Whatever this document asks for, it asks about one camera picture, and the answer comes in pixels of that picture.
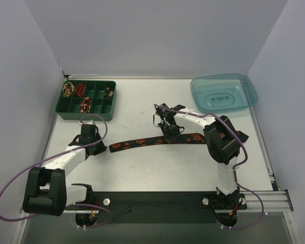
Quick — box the black orange floral tie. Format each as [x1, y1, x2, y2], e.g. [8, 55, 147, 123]
[108, 130, 250, 154]

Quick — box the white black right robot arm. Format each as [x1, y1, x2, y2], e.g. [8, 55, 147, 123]
[156, 105, 248, 210]

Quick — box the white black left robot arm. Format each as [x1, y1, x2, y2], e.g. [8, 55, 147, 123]
[22, 121, 107, 216]

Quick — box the green compartment organizer tray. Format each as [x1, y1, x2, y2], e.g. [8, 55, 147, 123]
[55, 79, 117, 121]

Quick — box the rolled red black tie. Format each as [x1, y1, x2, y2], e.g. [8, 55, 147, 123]
[74, 83, 85, 98]

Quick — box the rolled dark patterned tie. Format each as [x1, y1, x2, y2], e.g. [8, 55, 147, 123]
[104, 86, 114, 99]

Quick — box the rolled beige brown tie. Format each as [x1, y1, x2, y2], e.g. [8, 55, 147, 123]
[62, 81, 75, 98]

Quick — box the teal translucent plastic tub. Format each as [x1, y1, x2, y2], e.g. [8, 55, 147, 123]
[190, 73, 258, 113]

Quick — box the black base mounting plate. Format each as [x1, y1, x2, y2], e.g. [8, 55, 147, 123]
[64, 191, 248, 224]

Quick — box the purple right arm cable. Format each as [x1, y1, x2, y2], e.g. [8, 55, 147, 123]
[154, 103, 265, 231]

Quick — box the aluminium front rail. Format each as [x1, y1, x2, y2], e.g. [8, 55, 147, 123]
[63, 190, 293, 215]

